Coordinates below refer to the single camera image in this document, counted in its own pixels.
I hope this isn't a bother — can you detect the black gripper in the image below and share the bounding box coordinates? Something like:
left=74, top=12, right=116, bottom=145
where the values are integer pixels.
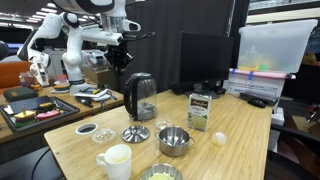
left=105, top=44, right=135, bottom=80

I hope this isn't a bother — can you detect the glass electric kettle black handle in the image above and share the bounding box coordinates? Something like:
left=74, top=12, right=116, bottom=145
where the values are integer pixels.
left=123, top=72, right=158, bottom=123

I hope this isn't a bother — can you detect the brown cardboard box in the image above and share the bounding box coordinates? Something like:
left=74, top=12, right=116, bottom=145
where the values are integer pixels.
left=83, top=68, right=118, bottom=92

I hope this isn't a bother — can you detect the white papers stack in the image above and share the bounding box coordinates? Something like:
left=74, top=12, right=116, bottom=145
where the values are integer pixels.
left=73, top=87, right=114, bottom=103

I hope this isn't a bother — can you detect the black marker pen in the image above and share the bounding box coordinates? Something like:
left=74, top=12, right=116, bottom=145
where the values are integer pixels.
left=74, top=96, right=95, bottom=109

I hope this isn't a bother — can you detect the toy burger stack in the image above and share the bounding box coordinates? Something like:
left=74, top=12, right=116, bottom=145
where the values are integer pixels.
left=52, top=74, right=71, bottom=94

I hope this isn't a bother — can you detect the steel pot lid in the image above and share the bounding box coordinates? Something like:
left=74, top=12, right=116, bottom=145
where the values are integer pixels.
left=121, top=125, right=151, bottom=144

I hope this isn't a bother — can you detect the clear glass lid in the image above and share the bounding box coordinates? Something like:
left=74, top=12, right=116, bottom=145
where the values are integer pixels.
left=91, top=127, right=117, bottom=145

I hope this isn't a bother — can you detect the small clear glass bowl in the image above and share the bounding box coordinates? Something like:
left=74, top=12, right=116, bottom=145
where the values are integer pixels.
left=154, top=119, right=173, bottom=132

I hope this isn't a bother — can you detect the black curtain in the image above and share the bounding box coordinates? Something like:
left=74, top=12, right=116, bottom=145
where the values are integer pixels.
left=124, top=0, right=250, bottom=94

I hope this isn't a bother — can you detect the dark yellow toy food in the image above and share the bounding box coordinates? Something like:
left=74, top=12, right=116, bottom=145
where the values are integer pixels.
left=37, top=101, right=58, bottom=113

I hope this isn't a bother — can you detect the black computer monitor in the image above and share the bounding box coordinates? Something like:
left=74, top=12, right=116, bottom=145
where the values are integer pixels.
left=171, top=31, right=235, bottom=99

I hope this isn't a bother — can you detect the pink green toy food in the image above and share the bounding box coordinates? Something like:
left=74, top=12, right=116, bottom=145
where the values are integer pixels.
left=35, top=109, right=62, bottom=122

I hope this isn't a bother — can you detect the green white food carton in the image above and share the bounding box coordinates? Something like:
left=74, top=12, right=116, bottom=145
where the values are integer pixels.
left=187, top=92, right=213, bottom=132

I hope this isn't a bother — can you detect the small steel pot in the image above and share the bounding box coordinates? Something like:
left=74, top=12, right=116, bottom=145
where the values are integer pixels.
left=155, top=125, right=196, bottom=158

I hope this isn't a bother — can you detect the black plastic tray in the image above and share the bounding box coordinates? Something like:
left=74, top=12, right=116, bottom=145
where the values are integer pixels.
left=0, top=95, right=80, bottom=133

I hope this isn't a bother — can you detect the white mug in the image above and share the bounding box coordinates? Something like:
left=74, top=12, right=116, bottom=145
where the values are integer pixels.
left=96, top=143, right=133, bottom=180

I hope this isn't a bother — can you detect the dark green flat case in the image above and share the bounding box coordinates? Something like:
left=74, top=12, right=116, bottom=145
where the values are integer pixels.
left=3, top=86, right=39, bottom=103

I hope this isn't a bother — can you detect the orange seat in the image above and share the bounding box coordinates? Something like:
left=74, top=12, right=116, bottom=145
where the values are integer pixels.
left=0, top=61, right=33, bottom=90

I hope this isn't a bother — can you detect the yellow red toy sandwich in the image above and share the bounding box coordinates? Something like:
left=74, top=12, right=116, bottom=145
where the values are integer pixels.
left=13, top=106, right=37, bottom=128

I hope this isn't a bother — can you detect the small steel bowl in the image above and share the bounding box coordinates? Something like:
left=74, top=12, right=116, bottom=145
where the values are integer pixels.
left=139, top=162, right=184, bottom=180

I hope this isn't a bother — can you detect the small clear plastic cup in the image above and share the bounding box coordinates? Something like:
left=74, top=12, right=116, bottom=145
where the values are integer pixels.
left=211, top=131, right=229, bottom=146

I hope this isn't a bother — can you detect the white printed cardboard box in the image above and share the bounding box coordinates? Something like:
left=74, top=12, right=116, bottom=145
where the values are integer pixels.
left=226, top=77, right=287, bottom=100

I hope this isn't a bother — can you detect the black computer mouse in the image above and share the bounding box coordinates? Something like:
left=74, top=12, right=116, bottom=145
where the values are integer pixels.
left=248, top=98, right=267, bottom=109

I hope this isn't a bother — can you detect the pink bin lid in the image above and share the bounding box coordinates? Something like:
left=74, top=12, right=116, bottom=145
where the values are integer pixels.
left=229, top=68, right=297, bottom=81

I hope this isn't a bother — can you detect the clear plastic storage bin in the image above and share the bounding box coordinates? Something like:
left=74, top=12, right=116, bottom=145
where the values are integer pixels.
left=237, top=19, right=319, bottom=75

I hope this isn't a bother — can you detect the black office chair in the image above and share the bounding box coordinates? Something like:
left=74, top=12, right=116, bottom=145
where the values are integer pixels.
left=265, top=123, right=320, bottom=180

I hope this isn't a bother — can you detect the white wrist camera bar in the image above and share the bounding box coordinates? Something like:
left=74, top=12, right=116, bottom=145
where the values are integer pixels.
left=81, top=29, right=123, bottom=47

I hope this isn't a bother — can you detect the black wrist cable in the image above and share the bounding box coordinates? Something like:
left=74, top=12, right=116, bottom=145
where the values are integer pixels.
left=120, top=31, right=156, bottom=43

